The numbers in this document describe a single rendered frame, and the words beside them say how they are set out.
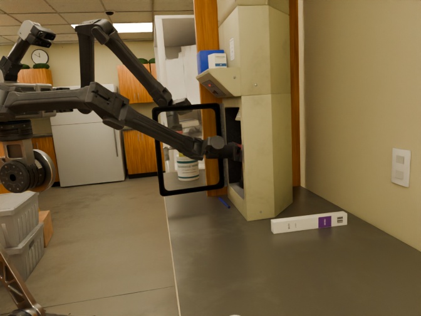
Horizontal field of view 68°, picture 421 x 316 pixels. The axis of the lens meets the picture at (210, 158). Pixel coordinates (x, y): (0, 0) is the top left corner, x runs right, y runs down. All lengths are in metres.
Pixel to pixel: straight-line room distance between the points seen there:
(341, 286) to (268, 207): 0.47
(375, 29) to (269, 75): 0.37
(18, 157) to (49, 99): 0.53
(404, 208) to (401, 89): 0.37
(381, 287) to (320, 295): 0.15
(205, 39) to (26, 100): 0.78
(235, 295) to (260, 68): 0.75
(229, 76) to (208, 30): 0.44
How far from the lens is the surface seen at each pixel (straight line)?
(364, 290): 0.88
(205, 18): 1.54
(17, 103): 1.20
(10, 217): 3.00
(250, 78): 1.15
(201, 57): 1.32
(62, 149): 6.24
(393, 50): 1.17
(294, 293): 0.84
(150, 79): 1.45
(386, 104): 1.18
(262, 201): 1.23
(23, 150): 1.56
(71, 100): 1.08
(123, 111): 1.11
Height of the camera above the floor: 1.40
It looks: 10 degrees down
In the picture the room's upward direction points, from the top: 4 degrees counter-clockwise
